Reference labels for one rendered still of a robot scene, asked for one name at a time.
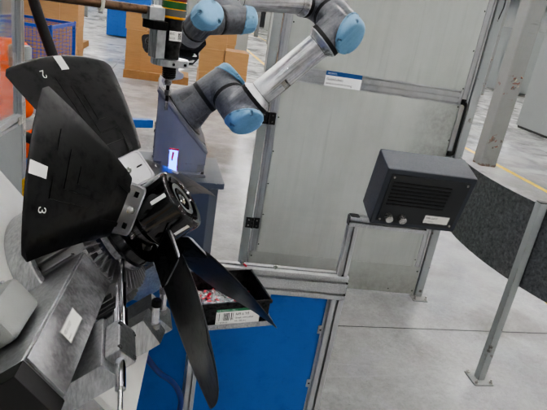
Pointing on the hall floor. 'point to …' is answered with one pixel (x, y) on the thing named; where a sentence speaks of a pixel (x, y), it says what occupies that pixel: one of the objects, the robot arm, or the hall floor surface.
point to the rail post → (324, 354)
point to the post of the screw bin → (188, 386)
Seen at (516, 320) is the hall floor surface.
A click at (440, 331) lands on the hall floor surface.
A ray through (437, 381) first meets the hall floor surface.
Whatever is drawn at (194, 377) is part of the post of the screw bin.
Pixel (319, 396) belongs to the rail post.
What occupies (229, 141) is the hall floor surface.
